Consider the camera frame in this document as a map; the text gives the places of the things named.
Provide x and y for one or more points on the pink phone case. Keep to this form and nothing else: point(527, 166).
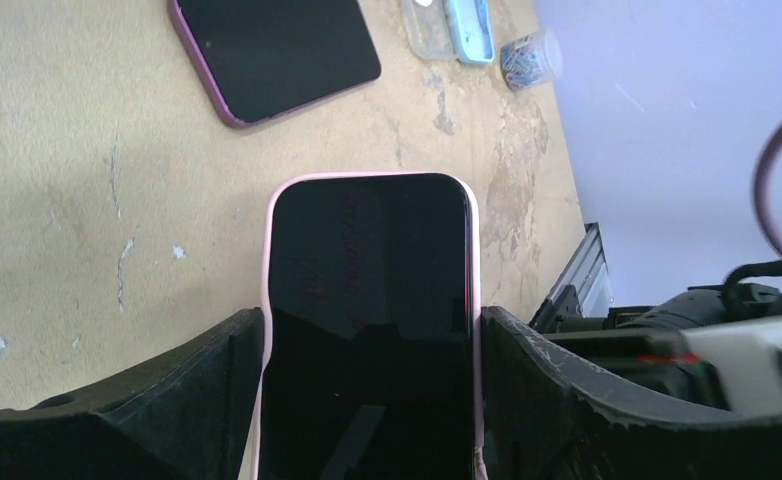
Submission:
point(266, 265)

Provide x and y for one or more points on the clear plastic cup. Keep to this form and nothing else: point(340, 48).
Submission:
point(532, 60)

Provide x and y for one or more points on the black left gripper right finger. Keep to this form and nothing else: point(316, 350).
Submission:
point(555, 415)

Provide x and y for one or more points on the light blue phone case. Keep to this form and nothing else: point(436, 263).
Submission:
point(470, 31)

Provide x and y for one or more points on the clear phone case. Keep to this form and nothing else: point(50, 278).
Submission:
point(426, 27)

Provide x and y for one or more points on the aluminium frame rail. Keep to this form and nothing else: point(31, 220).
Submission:
point(581, 297)

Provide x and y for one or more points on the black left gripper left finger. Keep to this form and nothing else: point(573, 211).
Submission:
point(184, 414)

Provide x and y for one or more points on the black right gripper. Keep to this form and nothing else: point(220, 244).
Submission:
point(645, 345)

